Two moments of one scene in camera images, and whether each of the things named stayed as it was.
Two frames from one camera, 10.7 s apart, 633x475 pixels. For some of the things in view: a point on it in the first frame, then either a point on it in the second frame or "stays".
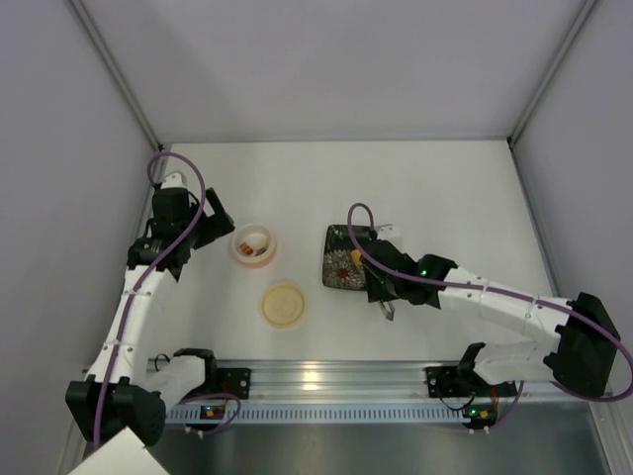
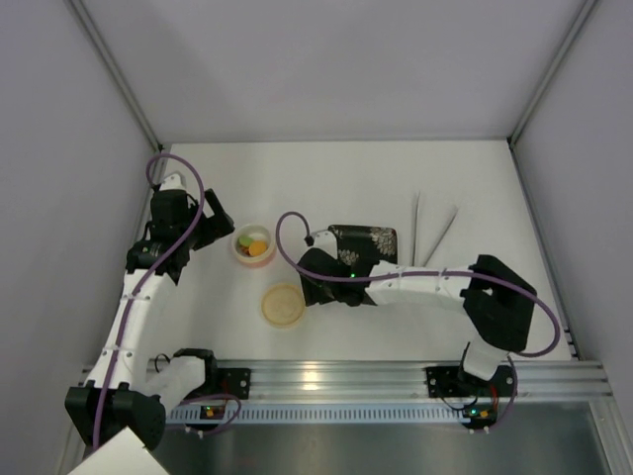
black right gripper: (375, 279) to (313, 289)
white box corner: (123, 454) stays
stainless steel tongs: (389, 310) to (414, 235)
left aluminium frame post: (92, 29) stays
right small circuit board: (481, 415) stays
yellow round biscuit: (356, 253) to (257, 247)
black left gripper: (213, 216) stays
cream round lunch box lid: (283, 305) stays
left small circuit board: (212, 412) stays
